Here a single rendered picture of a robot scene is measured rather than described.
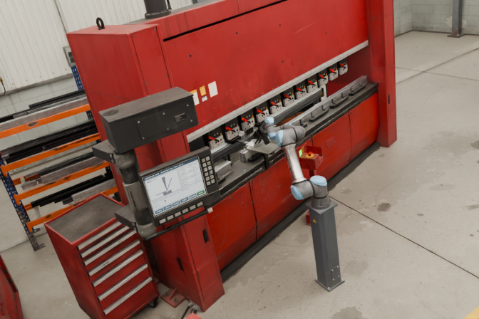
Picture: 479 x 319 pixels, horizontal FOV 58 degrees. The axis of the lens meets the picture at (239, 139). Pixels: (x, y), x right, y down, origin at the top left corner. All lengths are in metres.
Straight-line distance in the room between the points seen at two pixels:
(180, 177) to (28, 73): 5.08
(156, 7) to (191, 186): 1.33
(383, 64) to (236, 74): 2.30
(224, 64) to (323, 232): 1.54
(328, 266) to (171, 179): 1.63
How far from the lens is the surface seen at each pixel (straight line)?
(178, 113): 2.46
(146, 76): 2.83
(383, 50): 5.39
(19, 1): 7.29
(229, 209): 3.72
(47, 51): 7.35
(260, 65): 3.87
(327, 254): 3.55
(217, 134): 3.57
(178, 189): 2.58
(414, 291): 3.80
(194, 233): 3.38
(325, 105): 4.80
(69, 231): 3.47
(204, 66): 3.41
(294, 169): 3.21
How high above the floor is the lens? 2.66
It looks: 24 degrees down
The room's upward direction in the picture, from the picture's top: 11 degrees counter-clockwise
